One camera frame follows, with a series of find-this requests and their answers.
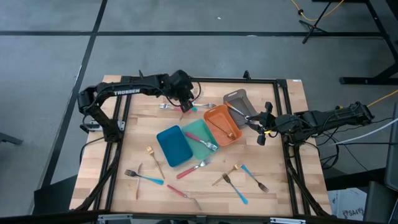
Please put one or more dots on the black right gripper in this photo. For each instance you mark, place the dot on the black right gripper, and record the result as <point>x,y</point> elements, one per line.
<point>273,124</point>

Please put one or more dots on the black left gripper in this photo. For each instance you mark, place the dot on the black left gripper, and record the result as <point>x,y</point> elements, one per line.
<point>180,85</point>

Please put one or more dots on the grey plastic bin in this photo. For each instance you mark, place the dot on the grey plastic bin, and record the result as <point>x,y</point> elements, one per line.
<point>241,99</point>

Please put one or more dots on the orange plastic bin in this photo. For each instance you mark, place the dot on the orange plastic bin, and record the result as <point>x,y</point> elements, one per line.
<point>217,113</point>

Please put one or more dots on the blue plastic bin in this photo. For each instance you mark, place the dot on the blue plastic bin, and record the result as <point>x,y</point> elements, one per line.
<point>174,146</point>

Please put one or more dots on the teal plastic bin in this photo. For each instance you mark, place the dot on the teal plastic bin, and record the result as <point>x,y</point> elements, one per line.
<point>199,152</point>

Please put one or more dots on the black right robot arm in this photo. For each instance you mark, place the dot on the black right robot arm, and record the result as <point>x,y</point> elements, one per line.
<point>326,119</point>

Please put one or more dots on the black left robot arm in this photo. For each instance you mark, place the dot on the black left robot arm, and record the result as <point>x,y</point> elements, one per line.
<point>127,91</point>

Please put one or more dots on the black tripod stand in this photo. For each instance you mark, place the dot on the black tripod stand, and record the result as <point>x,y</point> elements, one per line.
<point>312,27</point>

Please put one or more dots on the white cardboard box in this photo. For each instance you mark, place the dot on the white cardboard box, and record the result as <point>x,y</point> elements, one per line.
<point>348,205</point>

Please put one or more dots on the dark grey panel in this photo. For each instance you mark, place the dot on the dark grey panel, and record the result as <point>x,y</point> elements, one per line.
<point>392,149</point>

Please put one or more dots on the dark grey case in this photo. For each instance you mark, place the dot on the dark grey case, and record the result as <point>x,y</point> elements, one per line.
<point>379,205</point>

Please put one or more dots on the black crossbar silver brackets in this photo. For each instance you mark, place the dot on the black crossbar silver brackets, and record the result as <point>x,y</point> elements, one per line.
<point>62,219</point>

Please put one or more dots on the black furniture foot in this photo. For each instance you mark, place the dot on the black furniture foot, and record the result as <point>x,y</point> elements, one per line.
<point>9,138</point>

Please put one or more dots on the black aluminium table frame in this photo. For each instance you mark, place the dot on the black aluminium table frame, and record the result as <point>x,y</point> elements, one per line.
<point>217,80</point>

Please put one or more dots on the black desk leg frame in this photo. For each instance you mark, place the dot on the black desk leg frame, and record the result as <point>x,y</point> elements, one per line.
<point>357,81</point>

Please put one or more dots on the black table base plate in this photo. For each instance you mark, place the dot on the black table base plate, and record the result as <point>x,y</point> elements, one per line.
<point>348,182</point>
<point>53,196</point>

